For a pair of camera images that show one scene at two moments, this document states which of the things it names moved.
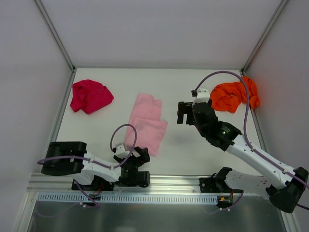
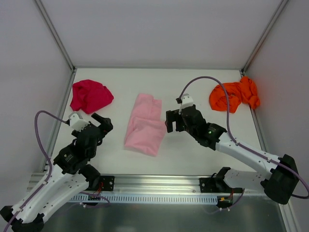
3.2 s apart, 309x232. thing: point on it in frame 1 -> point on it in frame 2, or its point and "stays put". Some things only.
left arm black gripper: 139,156 -> 97,128
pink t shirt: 151,130 stays put
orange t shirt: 228,97 stays put
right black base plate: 211,185 stays put
